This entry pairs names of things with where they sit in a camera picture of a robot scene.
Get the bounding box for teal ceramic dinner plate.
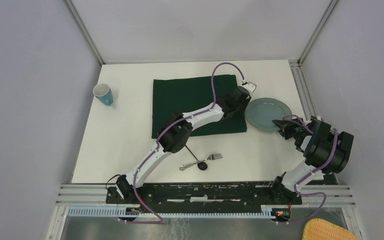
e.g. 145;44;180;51
244;97;292;132

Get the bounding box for dark green cloth placemat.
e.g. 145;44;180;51
151;76;247;139

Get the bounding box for silver fork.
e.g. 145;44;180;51
179;153;223;171

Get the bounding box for black spoon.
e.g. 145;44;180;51
185;145;208;171

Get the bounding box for blue ceramic mug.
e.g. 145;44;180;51
92;83;114;106

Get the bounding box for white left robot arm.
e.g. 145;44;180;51
115;81;257;204

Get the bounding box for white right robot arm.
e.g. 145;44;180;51
268;115;355;204

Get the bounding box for yellow woven basket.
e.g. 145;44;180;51
302;218;358;240

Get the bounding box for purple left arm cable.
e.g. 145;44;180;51
117;62;246;225

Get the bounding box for aluminium frame rails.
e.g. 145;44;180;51
45;181;363;240

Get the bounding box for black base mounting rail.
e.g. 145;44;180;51
105;181;303;215

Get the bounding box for white slotted cable duct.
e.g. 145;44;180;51
66;205;276;220

